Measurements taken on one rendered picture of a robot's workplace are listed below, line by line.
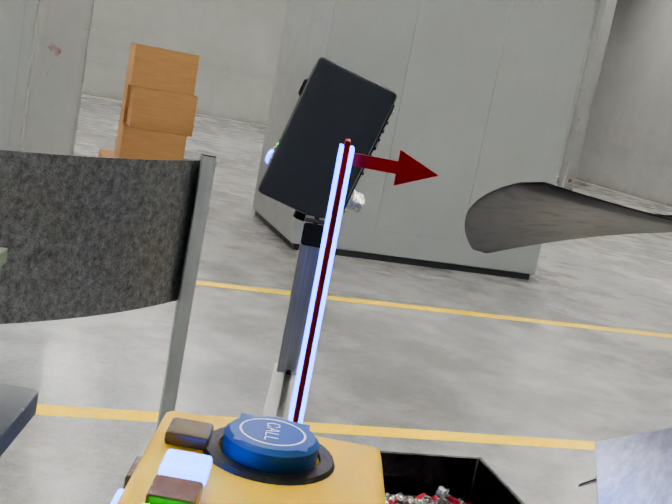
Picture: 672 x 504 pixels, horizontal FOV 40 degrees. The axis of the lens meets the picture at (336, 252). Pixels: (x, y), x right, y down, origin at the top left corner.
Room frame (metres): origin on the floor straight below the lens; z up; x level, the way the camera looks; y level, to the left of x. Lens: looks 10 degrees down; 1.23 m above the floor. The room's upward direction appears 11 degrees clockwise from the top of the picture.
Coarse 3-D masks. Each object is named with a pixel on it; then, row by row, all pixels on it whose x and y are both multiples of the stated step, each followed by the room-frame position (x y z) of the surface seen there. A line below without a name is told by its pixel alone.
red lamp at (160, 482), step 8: (160, 480) 0.31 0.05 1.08; (168, 480) 0.31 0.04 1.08; (176, 480) 0.32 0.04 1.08; (184, 480) 0.32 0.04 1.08; (192, 480) 0.32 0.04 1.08; (152, 488) 0.31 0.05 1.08; (160, 488) 0.31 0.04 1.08; (168, 488) 0.31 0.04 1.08; (176, 488) 0.31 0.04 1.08; (184, 488) 0.31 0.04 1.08; (192, 488) 0.31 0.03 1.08; (200, 488) 0.31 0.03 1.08; (152, 496) 0.30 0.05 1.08; (160, 496) 0.30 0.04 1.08; (168, 496) 0.30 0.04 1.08; (176, 496) 0.30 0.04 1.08; (184, 496) 0.30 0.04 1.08; (192, 496) 0.31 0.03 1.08; (200, 496) 0.31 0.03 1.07
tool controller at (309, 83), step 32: (320, 64) 1.19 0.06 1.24; (320, 96) 1.19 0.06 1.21; (352, 96) 1.19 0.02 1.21; (384, 96) 1.19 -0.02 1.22; (288, 128) 1.19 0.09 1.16; (320, 128) 1.19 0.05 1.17; (352, 128) 1.19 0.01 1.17; (288, 160) 1.19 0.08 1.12; (320, 160) 1.19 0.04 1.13; (288, 192) 1.19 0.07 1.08; (320, 192) 1.19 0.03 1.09; (352, 192) 1.20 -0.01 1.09
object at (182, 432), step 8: (176, 424) 0.37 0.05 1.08; (184, 424) 0.37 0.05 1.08; (192, 424) 0.37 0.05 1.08; (200, 424) 0.37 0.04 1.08; (208, 424) 0.37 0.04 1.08; (168, 432) 0.36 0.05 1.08; (176, 432) 0.36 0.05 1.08; (184, 432) 0.36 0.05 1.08; (192, 432) 0.36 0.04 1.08; (200, 432) 0.36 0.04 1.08; (208, 432) 0.37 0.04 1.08; (168, 440) 0.36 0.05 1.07; (176, 440) 0.36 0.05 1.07; (184, 440) 0.36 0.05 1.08; (192, 440) 0.36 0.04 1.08; (200, 440) 0.36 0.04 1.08; (208, 440) 0.36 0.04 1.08; (200, 448) 0.36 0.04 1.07
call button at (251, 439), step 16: (240, 416) 0.38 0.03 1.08; (256, 416) 0.38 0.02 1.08; (224, 432) 0.36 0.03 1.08; (240, 432) 0.36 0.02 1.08; (256, 432) 0.36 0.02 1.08; (272, 432) 0.37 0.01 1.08; (288, 432) 0.37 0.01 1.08; (304, 432) 0.37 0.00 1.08; (224, 448) 0.36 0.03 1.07; (240, 448) 0.35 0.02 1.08; (256, 448) 0.35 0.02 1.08; (272, 448) 0.35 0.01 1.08; (288, 448) 0.35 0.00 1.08; (304, 448) 0.36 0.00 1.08; (256, 464) 0.35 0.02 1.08; (272, 464) 0.35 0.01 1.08; (288, 464) 0.35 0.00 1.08; (304, 464) 0.36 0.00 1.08
